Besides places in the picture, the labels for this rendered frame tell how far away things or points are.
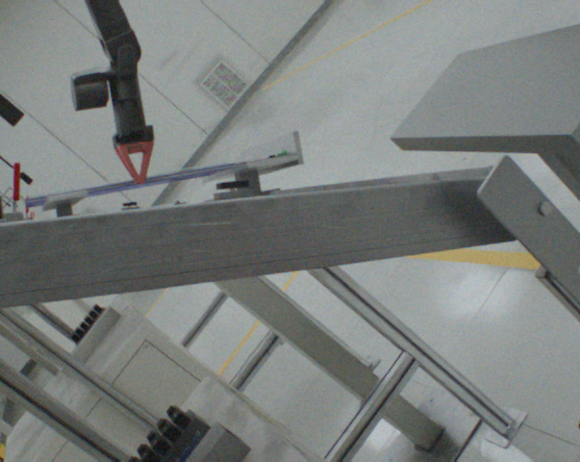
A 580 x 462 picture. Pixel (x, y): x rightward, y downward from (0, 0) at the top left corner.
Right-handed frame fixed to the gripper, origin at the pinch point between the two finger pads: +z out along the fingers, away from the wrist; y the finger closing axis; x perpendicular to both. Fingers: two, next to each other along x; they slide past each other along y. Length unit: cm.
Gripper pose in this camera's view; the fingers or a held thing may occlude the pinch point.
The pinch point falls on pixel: (139, 179)
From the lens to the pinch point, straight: 139.5
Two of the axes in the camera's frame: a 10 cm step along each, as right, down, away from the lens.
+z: 1.7, 9.8, 0.7
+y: 3.6, 0.0, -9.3
